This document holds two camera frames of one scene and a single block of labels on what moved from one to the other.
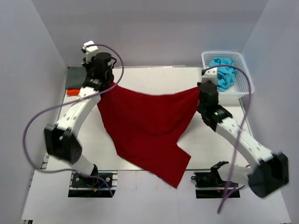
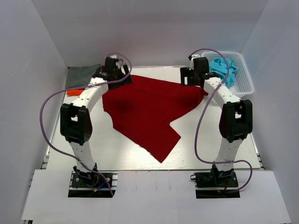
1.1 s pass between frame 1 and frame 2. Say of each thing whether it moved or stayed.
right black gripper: moved
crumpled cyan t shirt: stayed
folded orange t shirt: stayed
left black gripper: moved
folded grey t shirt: stayed
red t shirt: moved
